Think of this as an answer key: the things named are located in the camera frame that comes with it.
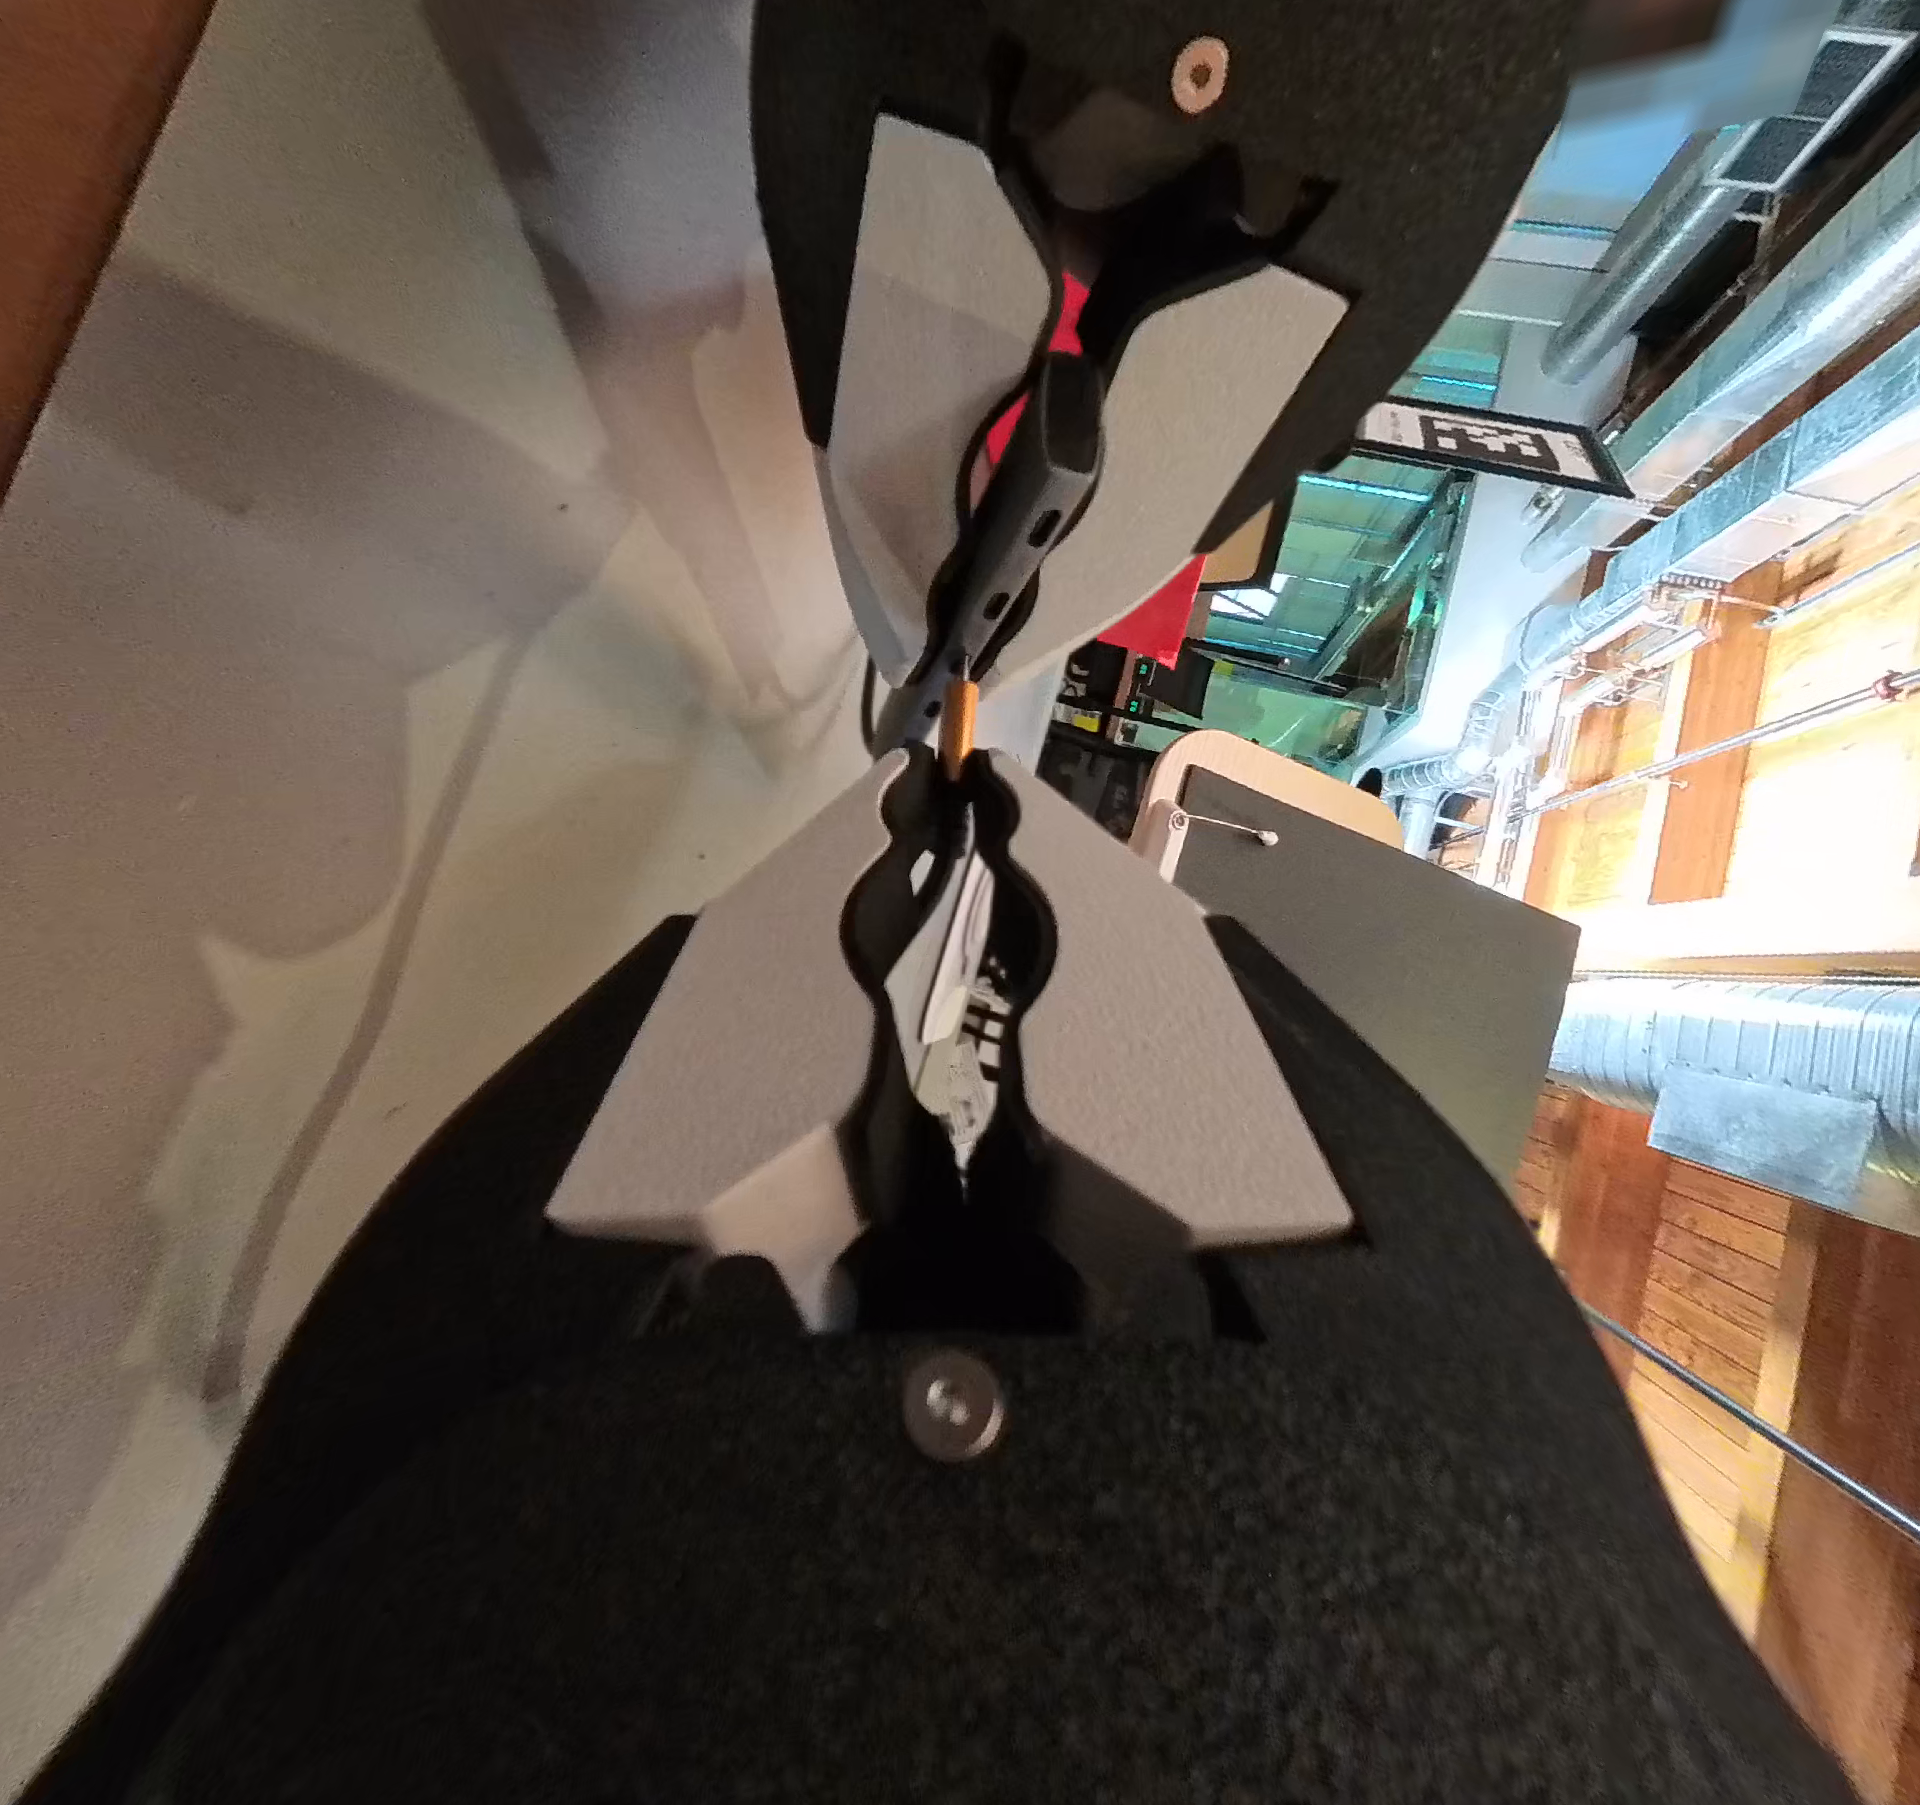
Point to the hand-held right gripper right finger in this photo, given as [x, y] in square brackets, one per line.
[1185, 1085]

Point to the silver air duct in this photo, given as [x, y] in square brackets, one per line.
[1726, 1055]

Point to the grey desk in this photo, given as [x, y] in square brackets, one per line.
[376, 636]

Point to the dark USB hub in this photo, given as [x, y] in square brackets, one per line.
[1050, 456]

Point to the red storage bin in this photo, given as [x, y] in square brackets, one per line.
[1155, 621]

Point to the black white tag sign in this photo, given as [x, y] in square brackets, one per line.
[1486, 441]

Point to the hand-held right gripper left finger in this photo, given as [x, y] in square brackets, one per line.
[720, 1085]

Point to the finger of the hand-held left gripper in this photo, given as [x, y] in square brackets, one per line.
[915, 336]
[1200, 396]

